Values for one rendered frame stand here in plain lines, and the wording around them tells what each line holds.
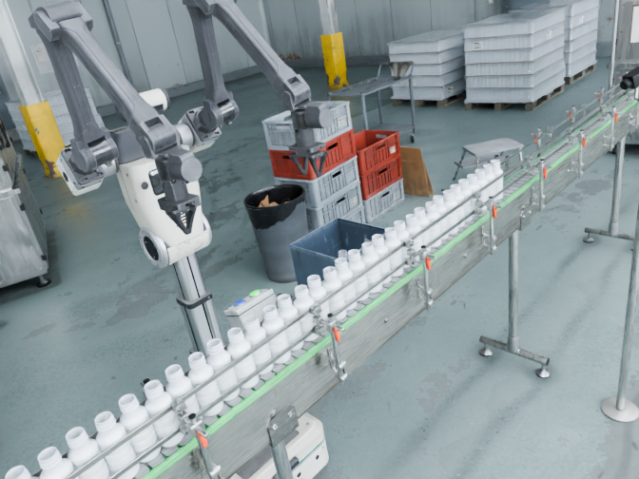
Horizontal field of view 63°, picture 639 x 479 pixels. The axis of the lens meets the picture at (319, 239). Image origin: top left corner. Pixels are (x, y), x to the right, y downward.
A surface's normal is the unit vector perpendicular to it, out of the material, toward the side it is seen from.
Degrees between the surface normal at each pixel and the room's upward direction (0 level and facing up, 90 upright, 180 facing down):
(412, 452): 0
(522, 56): 90
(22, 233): 92
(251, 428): 90
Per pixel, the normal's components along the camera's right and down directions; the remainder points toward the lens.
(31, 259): 0.46, 0.29
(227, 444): 0.72, 0.19
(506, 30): -0.65, 0.40
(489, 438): -0.15, -0.89
